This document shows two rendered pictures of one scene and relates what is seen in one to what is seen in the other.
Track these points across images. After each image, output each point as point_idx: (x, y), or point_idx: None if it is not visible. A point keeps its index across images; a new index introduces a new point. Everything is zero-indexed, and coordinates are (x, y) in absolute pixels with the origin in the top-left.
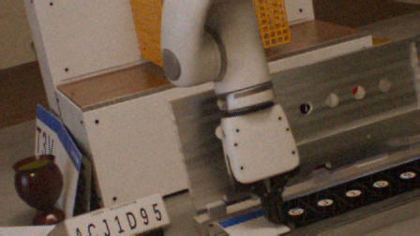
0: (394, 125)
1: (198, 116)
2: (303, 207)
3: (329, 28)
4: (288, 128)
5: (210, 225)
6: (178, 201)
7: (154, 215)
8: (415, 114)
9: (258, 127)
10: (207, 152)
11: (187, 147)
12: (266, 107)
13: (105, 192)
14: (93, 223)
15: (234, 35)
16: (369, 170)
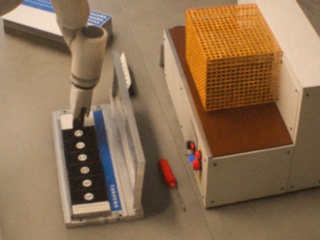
0: (128, 179)
1: (113, 68)
2: (84, 138)
3: (248, 143)
4: (75, 101)
5: (99, 106)
6: (163, 105)
7: None
8: (131, 189)
9: (73, 86)
10: (112, 84)
11: (111, 74)
12: (72, 83)
13: (164, 68)
14: (122, 64)
15: (74, 45)
16: (117, 175)
